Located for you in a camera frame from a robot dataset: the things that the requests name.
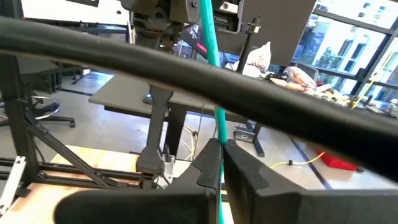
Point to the white board panel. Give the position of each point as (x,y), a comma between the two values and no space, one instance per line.
(62,12)

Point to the pink patterned object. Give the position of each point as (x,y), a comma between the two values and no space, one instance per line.
(300,77)

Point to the black aluminium table frame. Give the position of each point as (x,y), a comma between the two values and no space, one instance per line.
(12,93)

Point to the silver aluminium rail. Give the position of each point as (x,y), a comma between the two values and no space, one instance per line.
(12,183)

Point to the white crumpled bag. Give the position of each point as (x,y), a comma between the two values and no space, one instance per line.
(258,59)

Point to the dark grey monitor back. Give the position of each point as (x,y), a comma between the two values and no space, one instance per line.
(280,31)

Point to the red floor bin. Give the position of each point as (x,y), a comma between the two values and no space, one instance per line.
(335,161)

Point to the grey floor box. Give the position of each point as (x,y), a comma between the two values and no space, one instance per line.
(245,135)

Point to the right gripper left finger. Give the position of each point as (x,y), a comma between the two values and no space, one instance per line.
(140,208)

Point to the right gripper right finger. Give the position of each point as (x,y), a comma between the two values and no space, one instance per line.
(311,208)

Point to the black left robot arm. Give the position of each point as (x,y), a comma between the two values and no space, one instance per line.
(158,124)

